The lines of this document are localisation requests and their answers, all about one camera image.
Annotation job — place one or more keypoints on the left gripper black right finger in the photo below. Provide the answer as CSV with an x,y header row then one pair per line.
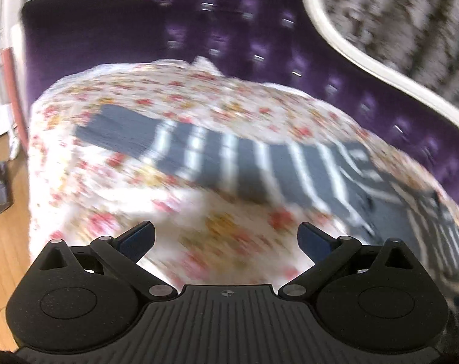
x,y
330,255

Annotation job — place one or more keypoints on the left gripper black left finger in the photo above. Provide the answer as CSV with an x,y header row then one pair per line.
x,y
119,256

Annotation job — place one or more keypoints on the grey white striped garment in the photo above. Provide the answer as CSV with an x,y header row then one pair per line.
x,y
227,208

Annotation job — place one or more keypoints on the floral bed sheet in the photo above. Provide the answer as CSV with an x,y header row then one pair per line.
x,y
72,183

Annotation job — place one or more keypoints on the purple tufted sofa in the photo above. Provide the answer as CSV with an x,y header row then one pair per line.
x,y
288,42

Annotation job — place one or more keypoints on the grey damask curtain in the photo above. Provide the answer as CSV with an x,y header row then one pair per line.
x,y
418,38

